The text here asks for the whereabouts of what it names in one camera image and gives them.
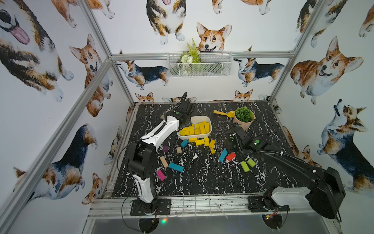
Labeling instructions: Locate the white plastic tray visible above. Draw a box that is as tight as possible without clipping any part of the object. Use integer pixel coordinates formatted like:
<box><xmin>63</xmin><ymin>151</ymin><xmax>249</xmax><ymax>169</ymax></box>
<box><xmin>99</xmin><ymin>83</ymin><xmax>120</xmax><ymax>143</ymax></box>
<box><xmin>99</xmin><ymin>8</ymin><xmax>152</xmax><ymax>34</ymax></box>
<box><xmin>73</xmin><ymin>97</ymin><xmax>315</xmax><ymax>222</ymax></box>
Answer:
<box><xmin>177</xmin><ymin>116</ymin><xmax>212</xmax><ymax>140</ymax></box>

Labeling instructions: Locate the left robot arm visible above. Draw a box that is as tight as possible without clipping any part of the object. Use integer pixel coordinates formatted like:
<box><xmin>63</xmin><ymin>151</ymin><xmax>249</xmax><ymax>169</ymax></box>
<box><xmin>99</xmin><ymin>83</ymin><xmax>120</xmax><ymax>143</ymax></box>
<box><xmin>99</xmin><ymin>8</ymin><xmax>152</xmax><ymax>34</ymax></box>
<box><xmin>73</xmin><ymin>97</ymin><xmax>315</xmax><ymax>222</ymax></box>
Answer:
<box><xmin>125</xmin><ymin>92</ymin><xmax>194</xmax><ymax>204</ymax></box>

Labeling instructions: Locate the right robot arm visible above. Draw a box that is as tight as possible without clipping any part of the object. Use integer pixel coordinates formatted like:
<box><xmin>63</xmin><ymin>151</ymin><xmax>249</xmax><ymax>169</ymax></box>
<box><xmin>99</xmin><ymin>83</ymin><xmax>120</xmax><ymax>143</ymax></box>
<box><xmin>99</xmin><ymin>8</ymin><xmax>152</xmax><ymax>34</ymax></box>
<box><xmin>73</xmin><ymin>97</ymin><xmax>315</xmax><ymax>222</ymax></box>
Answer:
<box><xmin>228</xmin><ymin>121</ymin><xmax>346</xmax><ymax>220</ymax></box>

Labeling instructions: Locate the red block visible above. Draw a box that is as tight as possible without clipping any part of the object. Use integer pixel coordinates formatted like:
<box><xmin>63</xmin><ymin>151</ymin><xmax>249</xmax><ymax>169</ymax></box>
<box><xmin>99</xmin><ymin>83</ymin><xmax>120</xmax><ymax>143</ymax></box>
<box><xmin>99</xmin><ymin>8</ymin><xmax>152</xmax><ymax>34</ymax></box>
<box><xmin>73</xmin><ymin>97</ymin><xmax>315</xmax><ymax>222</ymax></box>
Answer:
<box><xmin>226</xmin><ymin>152</ymin><xmax>237</xmax><ymax>161</ymax></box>

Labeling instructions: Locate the teal slanted block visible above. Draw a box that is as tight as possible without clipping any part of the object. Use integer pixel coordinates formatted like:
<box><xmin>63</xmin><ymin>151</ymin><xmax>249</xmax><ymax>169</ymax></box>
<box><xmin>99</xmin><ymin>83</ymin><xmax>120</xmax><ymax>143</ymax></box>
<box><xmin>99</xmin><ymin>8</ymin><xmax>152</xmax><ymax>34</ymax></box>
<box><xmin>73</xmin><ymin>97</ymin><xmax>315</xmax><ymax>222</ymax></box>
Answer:
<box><xmin>219</xmin><ymin>149</ymin><xmax>228</xmax><ymax>162</ymax></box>

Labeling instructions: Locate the green block right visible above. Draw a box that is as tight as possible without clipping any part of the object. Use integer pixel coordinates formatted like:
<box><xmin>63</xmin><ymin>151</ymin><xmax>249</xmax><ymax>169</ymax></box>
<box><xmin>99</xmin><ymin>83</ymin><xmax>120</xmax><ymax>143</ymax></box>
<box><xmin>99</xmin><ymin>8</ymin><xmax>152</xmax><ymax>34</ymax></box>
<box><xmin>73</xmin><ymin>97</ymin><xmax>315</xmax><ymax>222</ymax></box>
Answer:
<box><xmin>246</xmin><ymin>159</ymin><xmax>256</xmax><ymax>168</ymax></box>

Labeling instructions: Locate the green block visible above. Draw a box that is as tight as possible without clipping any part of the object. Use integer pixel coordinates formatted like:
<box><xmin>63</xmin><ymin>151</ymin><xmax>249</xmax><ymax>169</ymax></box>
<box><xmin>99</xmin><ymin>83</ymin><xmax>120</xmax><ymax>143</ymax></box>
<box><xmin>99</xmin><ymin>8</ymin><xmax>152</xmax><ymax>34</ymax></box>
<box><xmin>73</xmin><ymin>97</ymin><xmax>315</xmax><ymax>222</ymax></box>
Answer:
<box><xmin>240</xmin><ymin>161</ymin><xmax>250</xmax><ymax>173</ymax></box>
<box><xmin>246</xmin><ymin>159</ymin><xmax>256</xmax><ymax>168</ymax></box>

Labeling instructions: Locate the pink pot green plant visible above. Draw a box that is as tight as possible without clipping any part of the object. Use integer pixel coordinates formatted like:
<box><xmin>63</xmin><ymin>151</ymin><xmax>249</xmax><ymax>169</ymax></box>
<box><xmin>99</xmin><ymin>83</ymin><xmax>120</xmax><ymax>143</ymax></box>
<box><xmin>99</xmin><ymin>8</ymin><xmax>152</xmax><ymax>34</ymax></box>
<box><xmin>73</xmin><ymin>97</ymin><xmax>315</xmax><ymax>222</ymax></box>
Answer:
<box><xmin>234</xmin><ymin>107</ymin><xmax>255</xmax><ymax>131</ymax></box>

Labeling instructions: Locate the yellow toy shovel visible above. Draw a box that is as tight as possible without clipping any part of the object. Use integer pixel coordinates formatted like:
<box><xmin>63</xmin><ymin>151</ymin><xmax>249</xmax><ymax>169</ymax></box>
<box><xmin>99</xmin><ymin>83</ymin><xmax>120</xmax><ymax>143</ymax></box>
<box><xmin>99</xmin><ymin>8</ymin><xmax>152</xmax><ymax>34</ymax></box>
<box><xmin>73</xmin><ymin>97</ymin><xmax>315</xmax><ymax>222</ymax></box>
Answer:
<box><xmin>213</xmin><ymin>110</ymin><xmax>235</xmax><ymax>118</ymax></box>

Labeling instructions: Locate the green block left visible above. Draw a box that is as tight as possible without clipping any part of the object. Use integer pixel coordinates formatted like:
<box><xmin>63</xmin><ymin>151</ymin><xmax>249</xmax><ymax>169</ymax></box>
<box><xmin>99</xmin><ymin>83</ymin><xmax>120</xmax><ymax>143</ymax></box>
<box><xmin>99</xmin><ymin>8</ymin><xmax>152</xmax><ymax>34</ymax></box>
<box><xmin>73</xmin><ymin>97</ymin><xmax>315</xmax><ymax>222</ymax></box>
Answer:
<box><xmin>240</xmin><ymin>161</ymin><xmax>250</xmax><ymax>173</ymax></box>

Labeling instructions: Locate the small teal block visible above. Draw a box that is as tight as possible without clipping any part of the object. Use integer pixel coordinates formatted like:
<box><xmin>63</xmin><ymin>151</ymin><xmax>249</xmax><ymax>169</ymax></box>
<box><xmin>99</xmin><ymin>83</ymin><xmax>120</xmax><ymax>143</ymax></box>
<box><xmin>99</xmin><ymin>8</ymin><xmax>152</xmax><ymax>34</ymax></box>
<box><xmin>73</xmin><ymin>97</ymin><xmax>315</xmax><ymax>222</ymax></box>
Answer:
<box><xmin>181</xmin><ymin>139</ymin><xmax>189</xmax><ymax>148</ymax></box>

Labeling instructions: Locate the natural wood block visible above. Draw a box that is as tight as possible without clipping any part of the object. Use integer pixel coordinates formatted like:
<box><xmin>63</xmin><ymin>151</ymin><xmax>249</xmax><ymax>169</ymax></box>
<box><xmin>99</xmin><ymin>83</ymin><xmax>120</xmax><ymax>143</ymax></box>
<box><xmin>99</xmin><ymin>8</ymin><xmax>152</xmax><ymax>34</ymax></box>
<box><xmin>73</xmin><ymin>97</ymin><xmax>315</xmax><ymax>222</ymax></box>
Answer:
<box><xmin>160</xmin><ymin>156</ymin><xmax>168</xmax><ymax>168</ymax></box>

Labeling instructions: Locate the teal long block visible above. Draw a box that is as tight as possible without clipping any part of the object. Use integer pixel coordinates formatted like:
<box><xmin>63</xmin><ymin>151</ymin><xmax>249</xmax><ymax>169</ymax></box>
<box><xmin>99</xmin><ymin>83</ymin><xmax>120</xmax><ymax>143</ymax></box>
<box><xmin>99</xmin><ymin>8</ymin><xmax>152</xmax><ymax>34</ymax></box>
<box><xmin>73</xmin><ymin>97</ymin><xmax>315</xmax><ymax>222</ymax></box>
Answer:
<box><xmin>168</xmin><ymin>163</ymin><xmax>184</xmax><ymax>173</ymax></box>

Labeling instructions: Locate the green fern with flower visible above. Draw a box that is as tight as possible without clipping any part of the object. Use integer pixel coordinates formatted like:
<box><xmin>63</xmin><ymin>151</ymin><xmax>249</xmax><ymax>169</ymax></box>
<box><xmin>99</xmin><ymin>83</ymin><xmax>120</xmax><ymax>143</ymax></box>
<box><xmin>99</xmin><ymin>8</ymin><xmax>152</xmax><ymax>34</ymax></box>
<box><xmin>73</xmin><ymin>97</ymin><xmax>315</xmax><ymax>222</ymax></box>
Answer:
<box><xmin>178</xmin><ymin>39</ymin><xmax>202</xmax><ymax>76</ymax></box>

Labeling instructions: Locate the magenta block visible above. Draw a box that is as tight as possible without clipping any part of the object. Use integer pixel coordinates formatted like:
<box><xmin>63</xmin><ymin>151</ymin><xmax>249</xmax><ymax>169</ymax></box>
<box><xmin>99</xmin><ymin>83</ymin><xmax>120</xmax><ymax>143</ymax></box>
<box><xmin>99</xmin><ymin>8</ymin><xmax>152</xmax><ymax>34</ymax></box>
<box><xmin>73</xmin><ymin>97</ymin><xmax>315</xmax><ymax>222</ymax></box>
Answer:
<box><xmin>156</xmin><ymin>170</ymin><xmax>166</xmax><ymax>181</ymax></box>

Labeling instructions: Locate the white wire wall basket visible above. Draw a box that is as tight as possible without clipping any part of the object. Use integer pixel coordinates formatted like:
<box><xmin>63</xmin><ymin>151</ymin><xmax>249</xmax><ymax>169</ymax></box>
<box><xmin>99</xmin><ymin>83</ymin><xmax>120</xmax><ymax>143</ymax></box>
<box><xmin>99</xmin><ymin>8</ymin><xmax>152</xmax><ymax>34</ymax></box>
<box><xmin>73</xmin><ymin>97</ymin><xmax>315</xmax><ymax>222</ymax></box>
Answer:
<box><xmin>167</xmin><ymin>52</ymin><xmax>233</xmax><ymax>77</ymax></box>

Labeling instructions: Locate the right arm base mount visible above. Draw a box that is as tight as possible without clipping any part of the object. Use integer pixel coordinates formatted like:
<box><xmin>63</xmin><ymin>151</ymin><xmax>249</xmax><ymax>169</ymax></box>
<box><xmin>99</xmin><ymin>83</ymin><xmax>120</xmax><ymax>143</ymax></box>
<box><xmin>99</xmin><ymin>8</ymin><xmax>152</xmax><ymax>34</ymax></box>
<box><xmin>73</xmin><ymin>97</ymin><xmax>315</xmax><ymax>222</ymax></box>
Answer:
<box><xmin>247</xmin><ymin>195</ymin><xmax>290</xmax><ymax>213</ymax></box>

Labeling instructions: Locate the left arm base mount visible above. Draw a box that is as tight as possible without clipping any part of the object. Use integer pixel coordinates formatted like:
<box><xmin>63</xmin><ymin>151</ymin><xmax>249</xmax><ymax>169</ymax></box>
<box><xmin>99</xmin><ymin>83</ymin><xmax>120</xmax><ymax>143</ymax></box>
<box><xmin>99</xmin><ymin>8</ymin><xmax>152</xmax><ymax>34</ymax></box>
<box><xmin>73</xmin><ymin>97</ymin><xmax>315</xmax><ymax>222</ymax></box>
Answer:
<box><xmin>130</xmin><ymin>198</ymin><xmax>171</xmax><ymax>216</ymax></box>

